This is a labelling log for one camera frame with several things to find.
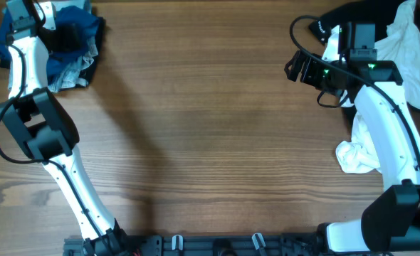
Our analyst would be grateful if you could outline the folded light blue jeans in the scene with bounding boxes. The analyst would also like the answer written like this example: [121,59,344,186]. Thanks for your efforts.
[3,0,100,94]

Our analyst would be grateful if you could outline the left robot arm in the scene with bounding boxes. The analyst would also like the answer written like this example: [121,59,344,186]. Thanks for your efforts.
[0,1,132,255]

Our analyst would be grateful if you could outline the black t-shirt with logo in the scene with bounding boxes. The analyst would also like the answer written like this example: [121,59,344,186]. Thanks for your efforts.
[308,0,420,125]

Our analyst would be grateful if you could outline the dark blue polo shirt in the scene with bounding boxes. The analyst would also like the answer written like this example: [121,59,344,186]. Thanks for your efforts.
[0,5,103,78]

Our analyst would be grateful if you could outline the folded black garment under jeans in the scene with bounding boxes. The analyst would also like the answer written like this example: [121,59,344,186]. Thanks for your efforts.
[0,15,107,90]

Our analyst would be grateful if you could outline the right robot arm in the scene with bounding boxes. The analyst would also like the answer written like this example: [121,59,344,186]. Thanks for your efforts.
[285,23,420,255]

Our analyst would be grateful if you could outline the white t-shirt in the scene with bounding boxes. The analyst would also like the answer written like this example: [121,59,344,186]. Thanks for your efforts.
[336,1,420,174]

